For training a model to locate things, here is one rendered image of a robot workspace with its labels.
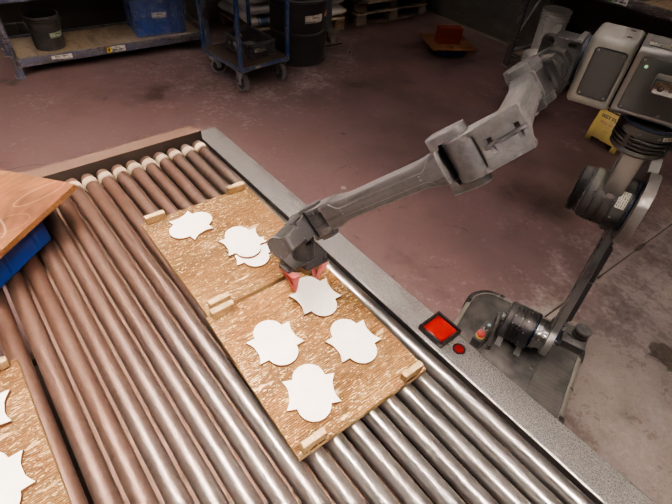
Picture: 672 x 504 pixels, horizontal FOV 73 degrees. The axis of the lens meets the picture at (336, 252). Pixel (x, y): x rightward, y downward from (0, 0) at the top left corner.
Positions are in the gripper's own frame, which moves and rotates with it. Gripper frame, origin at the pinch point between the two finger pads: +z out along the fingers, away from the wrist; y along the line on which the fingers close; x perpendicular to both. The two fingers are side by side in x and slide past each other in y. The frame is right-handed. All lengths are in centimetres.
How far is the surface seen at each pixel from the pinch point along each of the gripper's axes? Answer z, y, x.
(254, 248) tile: -2.8, -4.1, 18.2
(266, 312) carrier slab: 2.1, -12.7, -1.1
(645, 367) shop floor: 102, 158, -57
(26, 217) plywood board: -16, -50, 51
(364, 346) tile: 4.4, 0.1, -23.3
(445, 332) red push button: 6.7, 20.1, -31.1
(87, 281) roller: -1, -44, 35
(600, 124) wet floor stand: 61, 347, 71
